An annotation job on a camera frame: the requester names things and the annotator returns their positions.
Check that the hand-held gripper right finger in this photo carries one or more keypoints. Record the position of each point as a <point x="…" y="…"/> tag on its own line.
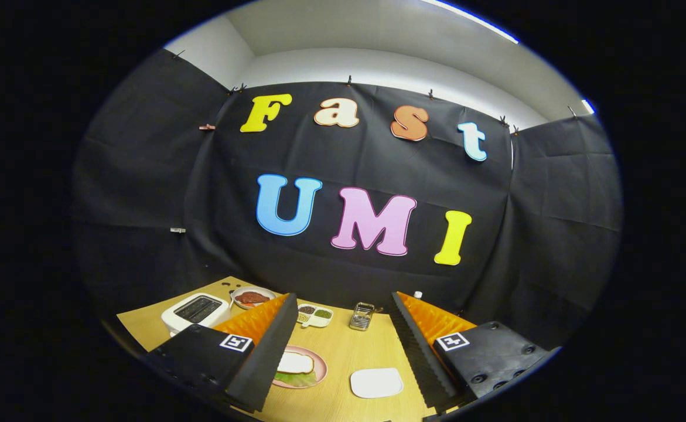
<point x="422" y="357"/>

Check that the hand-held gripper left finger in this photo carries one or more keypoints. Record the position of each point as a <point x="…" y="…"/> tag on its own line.
<point x="266" y="357"/>

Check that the toasted bread slice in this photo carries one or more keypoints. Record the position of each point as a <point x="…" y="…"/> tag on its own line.
<point x="296" y="363"/>

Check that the green lettuce leaf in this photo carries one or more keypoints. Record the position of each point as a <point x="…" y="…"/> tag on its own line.
<point x="299" y="380"/>

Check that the square white plate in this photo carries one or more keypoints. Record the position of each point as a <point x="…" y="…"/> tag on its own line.
<point x="376" y="383"/>

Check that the pink plate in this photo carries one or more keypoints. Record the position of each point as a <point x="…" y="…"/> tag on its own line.
<point x="321" y="366"/>

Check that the brown meat slice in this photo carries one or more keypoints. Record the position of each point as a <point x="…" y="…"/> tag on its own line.
<point x="252" y="298"/>

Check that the pile of dark red beans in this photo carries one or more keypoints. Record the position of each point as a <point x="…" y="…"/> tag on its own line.
<point x="307" y="309"/>

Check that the white divided tray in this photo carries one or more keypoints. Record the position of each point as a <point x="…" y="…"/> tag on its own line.
<point x="322" y="321"/>

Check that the round white plate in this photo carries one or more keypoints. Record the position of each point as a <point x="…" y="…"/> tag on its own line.
<point x="263" y="289"/>

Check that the pile of green beans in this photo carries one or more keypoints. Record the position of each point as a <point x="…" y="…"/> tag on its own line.
<point x="323" y="313"/>

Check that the white toaster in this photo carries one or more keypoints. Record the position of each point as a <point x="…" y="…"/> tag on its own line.
<point x="173" y="322"/>

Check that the black backdrop cloth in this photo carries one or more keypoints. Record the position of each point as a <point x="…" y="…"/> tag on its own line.
<point x="378" y="164"/>

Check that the row of black cloth clips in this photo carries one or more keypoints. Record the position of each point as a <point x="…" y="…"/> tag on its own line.
<point x="349" y="80"/>

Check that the small ceiling light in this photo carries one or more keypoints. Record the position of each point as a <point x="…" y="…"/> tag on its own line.
<point x="587" y="106"/>

